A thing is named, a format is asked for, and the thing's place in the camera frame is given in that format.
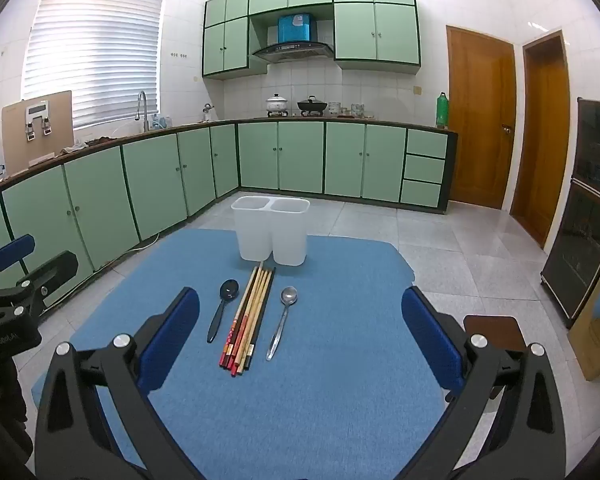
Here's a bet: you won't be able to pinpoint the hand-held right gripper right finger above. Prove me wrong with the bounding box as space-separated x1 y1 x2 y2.
401 286 567 480

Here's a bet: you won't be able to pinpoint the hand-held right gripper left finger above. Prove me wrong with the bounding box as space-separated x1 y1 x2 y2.
34 287 201 480

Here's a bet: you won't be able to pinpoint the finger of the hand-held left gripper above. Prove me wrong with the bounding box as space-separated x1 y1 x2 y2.
0 251 79 317
0 234 35 292

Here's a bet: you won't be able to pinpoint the red patterned chopstick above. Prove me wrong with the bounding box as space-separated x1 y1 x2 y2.
231 261 264 375
225 268 261 368

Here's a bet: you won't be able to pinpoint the black plastic spoon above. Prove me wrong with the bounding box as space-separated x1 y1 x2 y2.
207 279 240 344

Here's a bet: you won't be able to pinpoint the light bamboo chopstick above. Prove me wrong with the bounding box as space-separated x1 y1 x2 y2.
242 268 271 370

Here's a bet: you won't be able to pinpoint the black chopstick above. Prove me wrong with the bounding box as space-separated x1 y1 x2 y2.
247 267 277 358

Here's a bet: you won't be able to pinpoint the metal spoon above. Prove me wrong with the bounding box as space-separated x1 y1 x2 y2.
266 286 299 362

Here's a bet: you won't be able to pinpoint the white double utensil holder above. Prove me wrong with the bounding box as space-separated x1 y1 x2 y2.
231 196 311 267

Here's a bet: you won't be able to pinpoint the brown wooden stool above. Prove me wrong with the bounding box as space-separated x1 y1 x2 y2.
462 315 528 357

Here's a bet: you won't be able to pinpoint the brown cardboard board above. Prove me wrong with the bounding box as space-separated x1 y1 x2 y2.
1 91 75 173

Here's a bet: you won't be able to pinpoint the blue table mat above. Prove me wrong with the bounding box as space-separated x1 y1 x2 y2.
32 229 453 480

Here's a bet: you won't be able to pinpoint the metal kitchen faucet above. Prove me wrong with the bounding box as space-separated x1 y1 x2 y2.
134 91 151 133

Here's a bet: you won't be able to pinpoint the dark glass-front cabinet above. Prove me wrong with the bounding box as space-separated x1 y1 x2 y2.
540 97 600 329

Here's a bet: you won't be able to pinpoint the white window blind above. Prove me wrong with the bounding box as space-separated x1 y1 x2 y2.
21 0 166 129

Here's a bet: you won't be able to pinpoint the brown wooden door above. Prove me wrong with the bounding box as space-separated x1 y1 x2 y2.
446 25 517 211
510 30 572 250

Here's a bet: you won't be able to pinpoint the black wok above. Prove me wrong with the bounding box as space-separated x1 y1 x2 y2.
296 95 328 116

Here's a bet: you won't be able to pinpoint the black range hood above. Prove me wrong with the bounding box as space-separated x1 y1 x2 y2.
252 41 335 64

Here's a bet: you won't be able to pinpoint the green upper kitchen cabinets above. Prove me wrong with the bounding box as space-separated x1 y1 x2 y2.
202 0 422 80

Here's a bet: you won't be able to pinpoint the blue wrapped hood chimney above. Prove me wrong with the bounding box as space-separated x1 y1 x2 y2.
278 12 315 43

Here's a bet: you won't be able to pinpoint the white bracket device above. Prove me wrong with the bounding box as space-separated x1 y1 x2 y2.
24 101 54 141

